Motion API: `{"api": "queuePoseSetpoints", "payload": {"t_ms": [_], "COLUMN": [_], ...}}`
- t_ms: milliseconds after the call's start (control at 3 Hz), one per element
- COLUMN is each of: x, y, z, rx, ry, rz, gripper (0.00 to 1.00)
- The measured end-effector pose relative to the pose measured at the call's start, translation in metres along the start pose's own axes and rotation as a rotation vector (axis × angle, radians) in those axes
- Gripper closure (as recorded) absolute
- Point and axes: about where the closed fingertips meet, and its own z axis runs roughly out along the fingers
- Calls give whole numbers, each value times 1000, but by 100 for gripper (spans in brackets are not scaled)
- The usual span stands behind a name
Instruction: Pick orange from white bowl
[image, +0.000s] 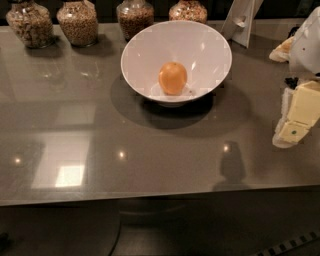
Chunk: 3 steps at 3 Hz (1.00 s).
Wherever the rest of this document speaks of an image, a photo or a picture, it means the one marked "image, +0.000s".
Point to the white bowl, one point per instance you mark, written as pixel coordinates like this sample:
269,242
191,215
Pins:
202,50

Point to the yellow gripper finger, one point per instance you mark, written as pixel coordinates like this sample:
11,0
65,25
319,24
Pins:
300,112
281,52

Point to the white picture frame stand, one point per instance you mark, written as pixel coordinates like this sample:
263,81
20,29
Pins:
238,24

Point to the orange fruit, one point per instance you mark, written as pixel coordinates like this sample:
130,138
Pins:
172,78

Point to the glass jar of brown grains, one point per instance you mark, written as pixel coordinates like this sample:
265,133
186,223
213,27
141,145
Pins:
134,16

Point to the glass jar of light cereal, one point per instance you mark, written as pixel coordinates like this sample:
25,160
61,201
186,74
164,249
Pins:
31,23

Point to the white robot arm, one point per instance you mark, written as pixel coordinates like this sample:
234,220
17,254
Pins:
304,56

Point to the glass jar of tan grains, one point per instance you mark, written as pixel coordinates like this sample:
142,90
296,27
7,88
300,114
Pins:
78,21

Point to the black white striped strip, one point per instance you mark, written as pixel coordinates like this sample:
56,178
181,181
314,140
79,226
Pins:
289,245

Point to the glass jar of mixed nuts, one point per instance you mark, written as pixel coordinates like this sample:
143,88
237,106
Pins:
188,10

